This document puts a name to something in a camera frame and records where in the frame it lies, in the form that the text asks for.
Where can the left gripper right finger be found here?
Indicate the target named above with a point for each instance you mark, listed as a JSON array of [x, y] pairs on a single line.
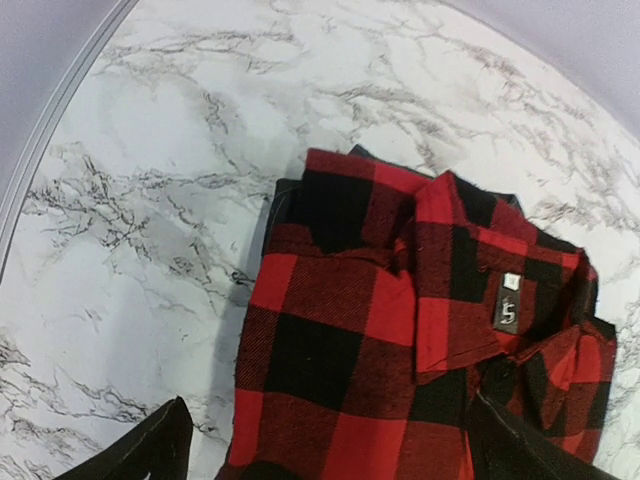
[[504, 447]]

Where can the left wall aluminium profile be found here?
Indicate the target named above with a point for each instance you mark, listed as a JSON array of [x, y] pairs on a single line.
[[47, 48]]

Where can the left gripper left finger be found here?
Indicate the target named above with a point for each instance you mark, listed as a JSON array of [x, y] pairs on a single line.
[[157, 448]]

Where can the red black plaid shirt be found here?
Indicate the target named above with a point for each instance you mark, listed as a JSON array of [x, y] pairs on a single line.
[[386, 303]]

